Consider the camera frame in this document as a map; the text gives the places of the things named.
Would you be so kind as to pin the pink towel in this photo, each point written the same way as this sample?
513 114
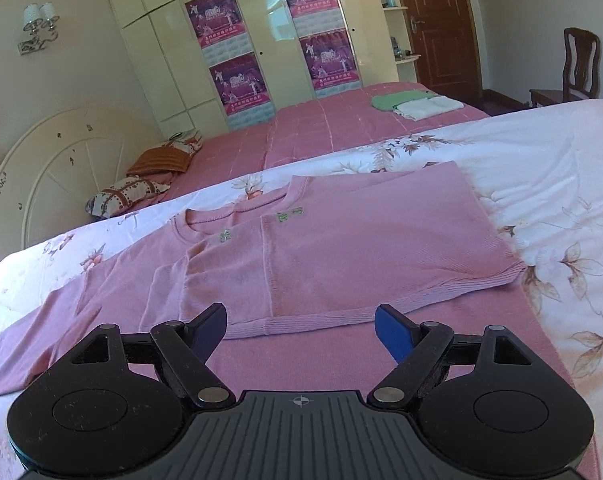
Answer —
331 240

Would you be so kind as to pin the pink checked bed sheet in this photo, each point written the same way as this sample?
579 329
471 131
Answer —
321 130

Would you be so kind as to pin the white round headboard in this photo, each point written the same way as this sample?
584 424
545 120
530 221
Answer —
56 170

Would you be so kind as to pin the white floral duvet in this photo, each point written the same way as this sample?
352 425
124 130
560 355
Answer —
556 185

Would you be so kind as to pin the brown striped pillow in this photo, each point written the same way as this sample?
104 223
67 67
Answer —
156 160

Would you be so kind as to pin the white brown patterned pillow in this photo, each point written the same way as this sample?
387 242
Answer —
126 195
189 141

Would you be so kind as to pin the brown wooden door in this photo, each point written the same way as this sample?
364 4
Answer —
441 35

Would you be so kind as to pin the white folded cloth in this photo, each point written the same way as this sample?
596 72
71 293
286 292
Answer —
429 107

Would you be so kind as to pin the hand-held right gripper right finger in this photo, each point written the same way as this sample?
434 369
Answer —
389 332

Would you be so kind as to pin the white wall lamp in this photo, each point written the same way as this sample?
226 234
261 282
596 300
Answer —
38 25

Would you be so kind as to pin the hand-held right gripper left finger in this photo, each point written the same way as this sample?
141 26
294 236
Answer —
209 329

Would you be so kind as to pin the green folded cloth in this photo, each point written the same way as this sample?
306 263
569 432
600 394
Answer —
394 101

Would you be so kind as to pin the cream corner shelf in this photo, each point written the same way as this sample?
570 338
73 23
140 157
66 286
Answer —
399 9

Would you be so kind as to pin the dark wooden chair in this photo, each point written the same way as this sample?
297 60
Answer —
579 60

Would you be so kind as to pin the cream wardrobe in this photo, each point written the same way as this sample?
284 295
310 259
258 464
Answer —
171 50

